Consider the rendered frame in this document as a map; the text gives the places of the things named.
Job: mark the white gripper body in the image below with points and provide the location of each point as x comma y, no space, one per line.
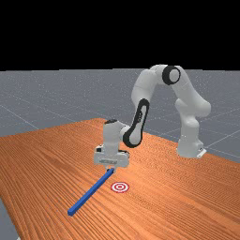
110,157

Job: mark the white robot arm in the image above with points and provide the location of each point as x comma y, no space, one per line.
187,103

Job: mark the long blue stick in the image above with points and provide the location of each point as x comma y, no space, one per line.
90,193

